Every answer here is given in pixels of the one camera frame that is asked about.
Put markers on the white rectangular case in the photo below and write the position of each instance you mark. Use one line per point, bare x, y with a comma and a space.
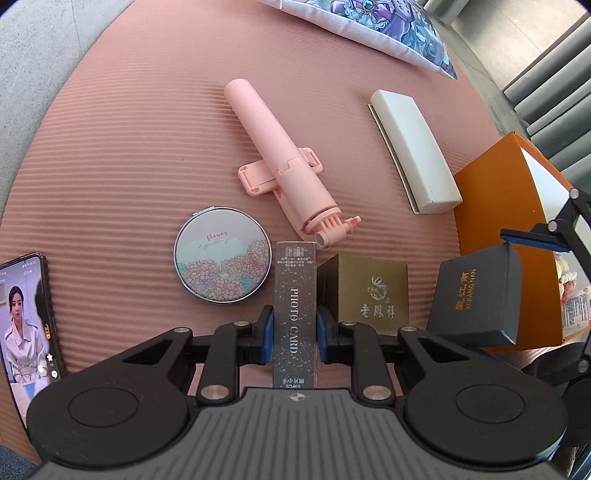
415, 147

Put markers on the dark blue gift box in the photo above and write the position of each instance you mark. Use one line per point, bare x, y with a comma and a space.
475, 295

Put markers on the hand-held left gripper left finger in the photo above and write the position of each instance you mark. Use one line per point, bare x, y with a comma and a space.
265, 337

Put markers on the grey photo card box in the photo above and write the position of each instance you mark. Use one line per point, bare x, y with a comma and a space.
295, 300

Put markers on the gold gift box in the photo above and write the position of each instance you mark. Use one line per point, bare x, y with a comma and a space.
374, 290

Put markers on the round floral compact mirror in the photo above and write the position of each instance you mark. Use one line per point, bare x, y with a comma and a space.
221, 254

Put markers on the pink selfie stick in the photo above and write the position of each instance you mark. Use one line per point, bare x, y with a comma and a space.
272, 138

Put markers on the smartphone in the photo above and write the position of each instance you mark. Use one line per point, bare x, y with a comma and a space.
27, 323

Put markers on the orange cardboard box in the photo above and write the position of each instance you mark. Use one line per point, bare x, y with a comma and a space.
498, 194

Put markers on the pink ribbed mat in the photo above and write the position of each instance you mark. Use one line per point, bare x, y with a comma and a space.
138, 138

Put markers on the grey curtain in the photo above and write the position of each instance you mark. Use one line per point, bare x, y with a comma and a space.
545, 74

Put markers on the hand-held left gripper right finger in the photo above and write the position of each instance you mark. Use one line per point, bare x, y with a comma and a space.
323, 337

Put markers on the printed pillow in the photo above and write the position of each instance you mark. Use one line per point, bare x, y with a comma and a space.
383, 23

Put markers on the crochet flower doll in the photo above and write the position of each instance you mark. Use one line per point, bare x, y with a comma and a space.
567, 277

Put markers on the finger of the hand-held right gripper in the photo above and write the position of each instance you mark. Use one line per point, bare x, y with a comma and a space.
531, 237
554, 364

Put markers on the white printed packet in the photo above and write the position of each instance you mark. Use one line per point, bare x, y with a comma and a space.
577, 311

